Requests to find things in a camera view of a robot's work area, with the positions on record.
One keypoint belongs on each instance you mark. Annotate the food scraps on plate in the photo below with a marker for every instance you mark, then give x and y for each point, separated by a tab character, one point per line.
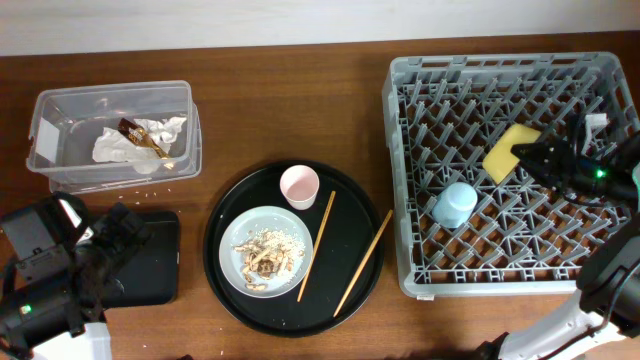
269	255

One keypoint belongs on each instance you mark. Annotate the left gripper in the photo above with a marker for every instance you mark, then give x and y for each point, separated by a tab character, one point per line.
127	246

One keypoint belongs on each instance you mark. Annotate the grey plate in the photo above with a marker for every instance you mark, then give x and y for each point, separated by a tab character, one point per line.
243	227

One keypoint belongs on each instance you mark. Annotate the yellow bowl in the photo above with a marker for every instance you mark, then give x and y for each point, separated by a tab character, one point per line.
500	162

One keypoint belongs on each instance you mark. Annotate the clear plastic waste bin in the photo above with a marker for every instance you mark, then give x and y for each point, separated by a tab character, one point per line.
66	123

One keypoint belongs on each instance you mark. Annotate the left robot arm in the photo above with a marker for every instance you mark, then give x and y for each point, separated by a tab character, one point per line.
63	272

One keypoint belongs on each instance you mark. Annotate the round black serving tray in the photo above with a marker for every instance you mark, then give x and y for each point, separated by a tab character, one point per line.
352	225

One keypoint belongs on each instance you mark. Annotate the pink cup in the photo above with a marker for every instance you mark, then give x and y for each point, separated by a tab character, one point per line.
299	184

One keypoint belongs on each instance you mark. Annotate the wooden chopstick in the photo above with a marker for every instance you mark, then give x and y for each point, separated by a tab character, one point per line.
363	262
317	244

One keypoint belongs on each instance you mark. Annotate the white napkin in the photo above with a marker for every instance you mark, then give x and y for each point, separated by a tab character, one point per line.
113	146

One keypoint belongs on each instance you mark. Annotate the gold snack wrapper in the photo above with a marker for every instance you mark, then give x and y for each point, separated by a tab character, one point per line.
142	140

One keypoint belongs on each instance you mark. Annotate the small blue cup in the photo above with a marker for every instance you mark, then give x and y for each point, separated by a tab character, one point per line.
454	205

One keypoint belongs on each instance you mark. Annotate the black rectangular tray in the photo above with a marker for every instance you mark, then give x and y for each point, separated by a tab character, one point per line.
151	277

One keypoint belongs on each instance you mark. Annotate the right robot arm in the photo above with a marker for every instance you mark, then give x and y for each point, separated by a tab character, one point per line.
605	305

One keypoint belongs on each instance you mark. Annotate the grey dishwasher rack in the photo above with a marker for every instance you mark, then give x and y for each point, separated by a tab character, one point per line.
442	115

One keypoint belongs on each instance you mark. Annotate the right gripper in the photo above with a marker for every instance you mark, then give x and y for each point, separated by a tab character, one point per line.
559	154

